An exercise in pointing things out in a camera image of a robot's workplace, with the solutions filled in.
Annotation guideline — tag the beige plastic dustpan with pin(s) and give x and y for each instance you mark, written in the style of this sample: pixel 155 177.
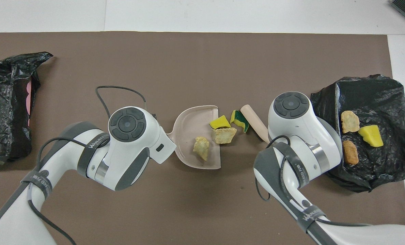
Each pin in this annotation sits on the beige plastic dustpan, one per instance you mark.
pixel 188 136

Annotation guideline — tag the yellow and green sponge piece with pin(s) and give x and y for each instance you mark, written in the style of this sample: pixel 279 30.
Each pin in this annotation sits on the yellow and green sponge piece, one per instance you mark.
pixel 238 119

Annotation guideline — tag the beige brush with black bristles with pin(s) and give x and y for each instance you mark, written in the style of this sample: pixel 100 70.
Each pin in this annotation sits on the beige brush with black bristles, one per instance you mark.
pixel 251 117

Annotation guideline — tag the brown bread roll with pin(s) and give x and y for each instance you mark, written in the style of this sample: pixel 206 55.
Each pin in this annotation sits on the brown bread roll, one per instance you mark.
pixel 351 153

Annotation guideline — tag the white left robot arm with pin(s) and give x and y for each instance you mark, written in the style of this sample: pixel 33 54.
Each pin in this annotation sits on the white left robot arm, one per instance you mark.
pixel 127 149

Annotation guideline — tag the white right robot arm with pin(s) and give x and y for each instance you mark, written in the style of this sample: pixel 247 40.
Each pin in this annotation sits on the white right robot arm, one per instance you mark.
pixel 291 136

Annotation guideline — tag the pink bin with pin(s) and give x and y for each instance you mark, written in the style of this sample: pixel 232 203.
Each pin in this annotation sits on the pink bin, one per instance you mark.
pixel 29 98

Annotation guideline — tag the black plastic trash bag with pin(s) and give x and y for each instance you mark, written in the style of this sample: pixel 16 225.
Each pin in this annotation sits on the black plastic trash bag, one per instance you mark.
pixel 4 85
pixel 376 95

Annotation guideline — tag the brown paper table mat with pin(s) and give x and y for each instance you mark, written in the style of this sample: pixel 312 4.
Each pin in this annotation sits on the brown paper table mat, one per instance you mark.
pixel 188 61

